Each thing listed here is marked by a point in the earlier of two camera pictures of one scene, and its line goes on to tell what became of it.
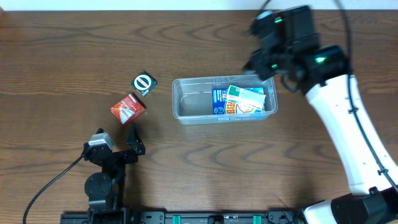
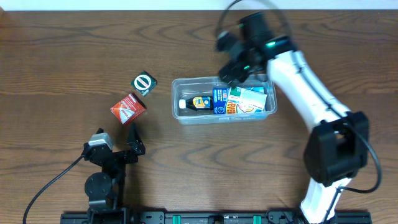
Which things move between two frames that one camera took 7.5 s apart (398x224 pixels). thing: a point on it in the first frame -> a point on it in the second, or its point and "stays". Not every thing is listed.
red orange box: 129,109 stays
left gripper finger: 99,130 stays
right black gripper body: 259,66 -> 233,72
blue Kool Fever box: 221,106 -> 247,101
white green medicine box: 246,97 stays
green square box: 144,83 stays
